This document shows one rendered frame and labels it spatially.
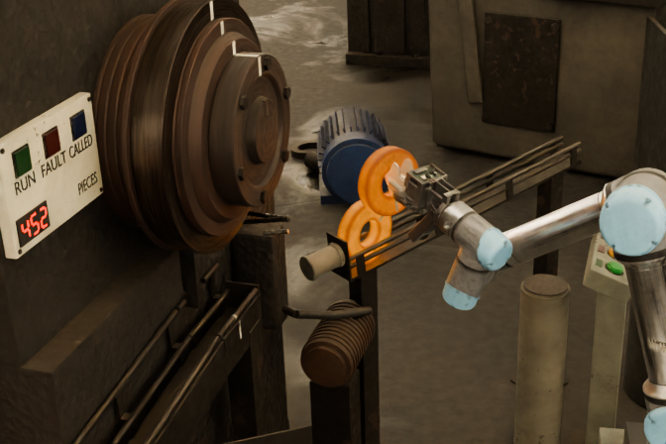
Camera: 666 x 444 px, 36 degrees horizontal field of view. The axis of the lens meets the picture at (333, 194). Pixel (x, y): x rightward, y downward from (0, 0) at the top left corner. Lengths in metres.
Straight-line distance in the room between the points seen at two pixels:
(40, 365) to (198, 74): 0.54
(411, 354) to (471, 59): 1.74
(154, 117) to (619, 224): 0.85
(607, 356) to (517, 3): 2.15
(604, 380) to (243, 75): 1.34
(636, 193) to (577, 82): 2.56
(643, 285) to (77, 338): 1.01
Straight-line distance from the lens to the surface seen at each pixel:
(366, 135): 4.08
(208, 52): 1.77
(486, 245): 2.02
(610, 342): 2.61
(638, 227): 1.89
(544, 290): 2.53
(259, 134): 1.81
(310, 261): 2.29
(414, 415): 2.96
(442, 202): 2.10
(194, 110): 1.71
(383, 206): 2.24
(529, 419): 2.71
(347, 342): 2.31
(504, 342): 3.31
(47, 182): 1.64
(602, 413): 2.73
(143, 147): 1.70
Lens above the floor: 1.74
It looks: 24 degrees down
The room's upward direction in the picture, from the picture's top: 2 degrees counter-clockwise
